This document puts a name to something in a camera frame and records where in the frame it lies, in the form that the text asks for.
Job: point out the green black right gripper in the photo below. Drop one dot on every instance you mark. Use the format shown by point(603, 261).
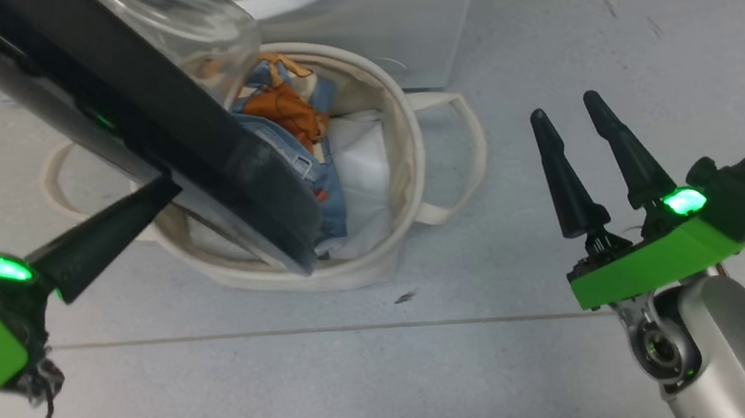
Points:
point(651, 266)

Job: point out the light blue denim garment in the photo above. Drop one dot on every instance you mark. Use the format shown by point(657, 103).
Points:
point(286, 110)

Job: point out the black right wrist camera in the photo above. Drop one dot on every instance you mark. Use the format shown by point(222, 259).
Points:
point(743, 191)

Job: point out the cream fabric laundry basket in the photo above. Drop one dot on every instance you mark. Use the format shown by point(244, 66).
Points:
point(352, 272)

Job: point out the white front-load washing machine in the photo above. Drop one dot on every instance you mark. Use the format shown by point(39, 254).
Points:
point(418, 22)

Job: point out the clothes in basket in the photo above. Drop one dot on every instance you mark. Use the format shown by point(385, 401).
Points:
point(362, 166)

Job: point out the black washing machine door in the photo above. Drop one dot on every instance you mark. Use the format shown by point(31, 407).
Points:
point(100, 95)

